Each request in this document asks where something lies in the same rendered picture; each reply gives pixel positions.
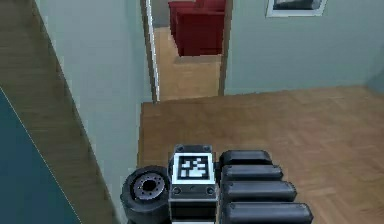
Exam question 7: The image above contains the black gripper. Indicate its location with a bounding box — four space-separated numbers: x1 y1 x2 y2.
120 165 172 224

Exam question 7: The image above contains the white room door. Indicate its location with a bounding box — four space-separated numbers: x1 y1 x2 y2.
145 0 161 102

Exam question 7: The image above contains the white framed picture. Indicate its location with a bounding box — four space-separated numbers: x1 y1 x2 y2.
265 0 329 18

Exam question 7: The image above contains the red sofa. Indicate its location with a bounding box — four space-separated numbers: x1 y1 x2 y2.
167 0 227 57

